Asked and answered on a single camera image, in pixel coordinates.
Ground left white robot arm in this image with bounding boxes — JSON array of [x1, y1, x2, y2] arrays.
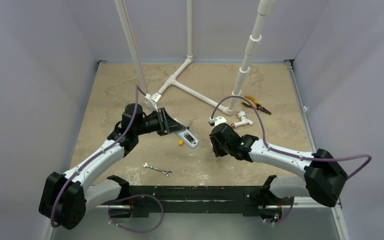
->
[[38, 103, 199, 230]]

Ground silver open-end wrench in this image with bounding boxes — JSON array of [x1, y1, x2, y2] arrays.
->
[[143, 163, 172, 177]]

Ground white PVC pipe frame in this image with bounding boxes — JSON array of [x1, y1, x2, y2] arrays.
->
[[114, 0, 233, 116]]

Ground white remote control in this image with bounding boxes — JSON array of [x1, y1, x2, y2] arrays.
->
[[175, 119, 200, 150]]

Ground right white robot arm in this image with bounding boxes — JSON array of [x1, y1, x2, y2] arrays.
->
[[209, 123, 348, 207]]

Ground aluminium frame rail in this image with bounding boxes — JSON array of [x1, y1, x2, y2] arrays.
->
[[284, 60, 317, 152]]

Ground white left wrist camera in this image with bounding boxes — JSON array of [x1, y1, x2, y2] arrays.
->
[[145, 92, 162, 111]]

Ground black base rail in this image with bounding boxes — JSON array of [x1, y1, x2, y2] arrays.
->
[[107, 175, 294, 222]]

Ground yellow handled pliers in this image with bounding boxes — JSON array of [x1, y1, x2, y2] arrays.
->
[[241, 95, 272, 115]]

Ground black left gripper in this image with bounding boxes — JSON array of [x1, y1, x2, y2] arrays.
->
[[134, 107, 185, 137]]

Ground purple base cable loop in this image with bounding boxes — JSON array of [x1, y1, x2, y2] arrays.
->
[[107, 194, 164, 234]]

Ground white jointed vertical pipe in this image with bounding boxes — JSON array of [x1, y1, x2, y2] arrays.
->
[[231, 0, 275, 97]]

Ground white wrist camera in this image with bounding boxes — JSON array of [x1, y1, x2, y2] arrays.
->
[[145, 92, 162, 111], [208, 116, 227, 127]]

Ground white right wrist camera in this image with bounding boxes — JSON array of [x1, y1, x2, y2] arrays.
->
[[208, 116, 227, 127]]

